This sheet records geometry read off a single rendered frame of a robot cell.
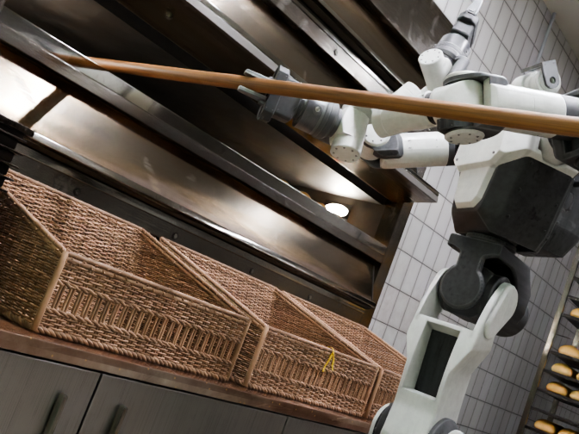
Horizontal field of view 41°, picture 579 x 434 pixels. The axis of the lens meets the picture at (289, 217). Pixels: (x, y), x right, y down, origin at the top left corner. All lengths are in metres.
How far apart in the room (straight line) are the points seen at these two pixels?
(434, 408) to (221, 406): 0.46
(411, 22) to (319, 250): 0.92
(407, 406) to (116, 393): 0.61
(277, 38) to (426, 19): 0.83
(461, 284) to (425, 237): 1.60
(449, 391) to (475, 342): 0.12
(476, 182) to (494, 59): 1.87
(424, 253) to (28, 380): 2.24
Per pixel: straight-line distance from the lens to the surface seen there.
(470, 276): 1.75
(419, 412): 1.72
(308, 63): 2.57
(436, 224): 3.39
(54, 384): 1.44
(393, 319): 3.28
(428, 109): 1.36
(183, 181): 2.24
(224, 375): 1.80
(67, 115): 1.99
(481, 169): 1.79
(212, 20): 2.05
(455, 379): 1.73
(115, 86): 2.05
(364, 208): 3.22
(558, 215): 1.80
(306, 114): 1.63
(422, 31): 3.09
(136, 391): 1.56
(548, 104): 1.61
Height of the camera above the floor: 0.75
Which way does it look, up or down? 8 degrees up
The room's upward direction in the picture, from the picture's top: 21 degrees clockwise
